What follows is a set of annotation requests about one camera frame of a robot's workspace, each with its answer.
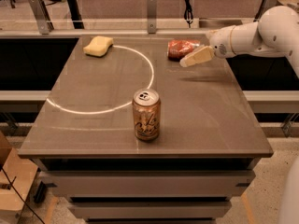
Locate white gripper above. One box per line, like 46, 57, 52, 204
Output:
179, 26, 234, 67

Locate red coke can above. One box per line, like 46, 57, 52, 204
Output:
167, 39, 200, 60

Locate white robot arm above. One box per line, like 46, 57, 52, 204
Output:
179, 6, 299, 77

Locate orange LaCroix can upright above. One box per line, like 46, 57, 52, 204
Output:
132, 89, 161, 141

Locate grey drawer cabinet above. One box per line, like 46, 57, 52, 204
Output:
19, 37, 272, 224

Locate yellow sponge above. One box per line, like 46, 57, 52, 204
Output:
83, 36, 114, 57

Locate wooden box at left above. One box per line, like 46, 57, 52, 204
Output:
0, 132, 37, 224

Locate black hanging cable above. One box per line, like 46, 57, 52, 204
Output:
182, 0, 194, 29

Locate middle metal rail bracket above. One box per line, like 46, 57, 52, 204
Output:
147, 0, 157, 34

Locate metal rail bracket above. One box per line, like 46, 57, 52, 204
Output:
28, 0, 51, 35
255, 0, 278, 20
147, 0, 157, 34

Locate right metal rail bracket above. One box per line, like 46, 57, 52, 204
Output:
255, 0, 278, 20

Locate left metal rail bracket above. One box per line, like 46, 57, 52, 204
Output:
28, 0, 51, 35

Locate black floor cable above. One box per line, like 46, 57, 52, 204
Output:
0, 165, 46, 224

